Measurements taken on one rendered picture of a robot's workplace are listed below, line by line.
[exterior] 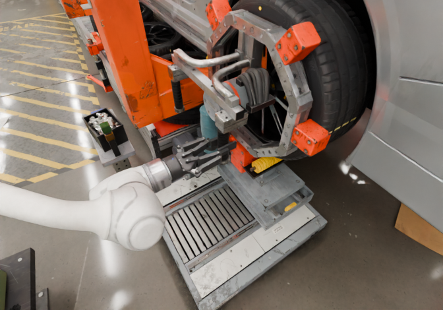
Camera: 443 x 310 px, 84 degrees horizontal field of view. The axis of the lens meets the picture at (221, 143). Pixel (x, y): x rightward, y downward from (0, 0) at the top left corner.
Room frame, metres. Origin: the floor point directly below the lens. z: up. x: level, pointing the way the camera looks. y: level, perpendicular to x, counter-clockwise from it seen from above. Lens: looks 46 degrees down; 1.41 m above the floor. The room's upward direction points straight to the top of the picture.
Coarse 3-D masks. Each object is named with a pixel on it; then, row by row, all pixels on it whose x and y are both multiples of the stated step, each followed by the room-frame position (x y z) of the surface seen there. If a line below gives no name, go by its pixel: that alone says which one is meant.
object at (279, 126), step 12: (228, 48) 1.06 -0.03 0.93; (264, 48) 0.90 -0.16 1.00; (264, 60) 0.89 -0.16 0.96; (240, 72) 1.10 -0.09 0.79; (276, 72) 0.83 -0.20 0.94; (276, 84) 0.82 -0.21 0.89; (276, 96) 0.81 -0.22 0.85; (264, 108) 0.86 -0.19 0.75; (276, 108) 0.81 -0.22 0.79; (252, 120) 0.93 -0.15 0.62; (264, 120) 0.85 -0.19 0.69; (276, 120) 0.79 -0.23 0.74; (264, 132) 0.84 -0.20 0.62; (276, 132) 0.84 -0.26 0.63
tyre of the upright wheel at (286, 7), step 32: (256, 0) 0.92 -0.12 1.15; (288, 0) 0.84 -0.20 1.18; (320, 0) 0.88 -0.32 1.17; (320, 32) 0.73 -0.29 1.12; (352, 32) 0.78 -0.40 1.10; (224, 64) 1.08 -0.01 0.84; (320, 64) 0.67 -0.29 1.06; (352, 64) 0.71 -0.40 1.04; (320, 96) 0.63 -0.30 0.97; (352, 96) 0.66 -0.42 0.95
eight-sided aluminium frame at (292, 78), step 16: (224, 16) 0.93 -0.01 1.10; (240, 16) 0.87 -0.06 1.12; (256, 16) 0.87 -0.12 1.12; (224, 32) 0.93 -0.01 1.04; (256, 32) 0.78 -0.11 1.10; (272, 32) 0.74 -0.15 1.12; (208, 48) 1.03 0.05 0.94; (272, 48) 0.71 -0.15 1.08; (288, 80) 0.64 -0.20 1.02; (304, 80) 0.66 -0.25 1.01; (288, 96) 0.63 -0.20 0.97; (304, 96) 0.62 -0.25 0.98; (288, 112) 0.62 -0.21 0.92; (304, 112) 0.62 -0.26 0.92; (240, 128) 0.89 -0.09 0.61; (288, 128) 0.61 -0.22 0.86; (256, 144) 0.77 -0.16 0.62; (272, 144) 0.70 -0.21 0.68; (288, 144) 0.59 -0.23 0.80
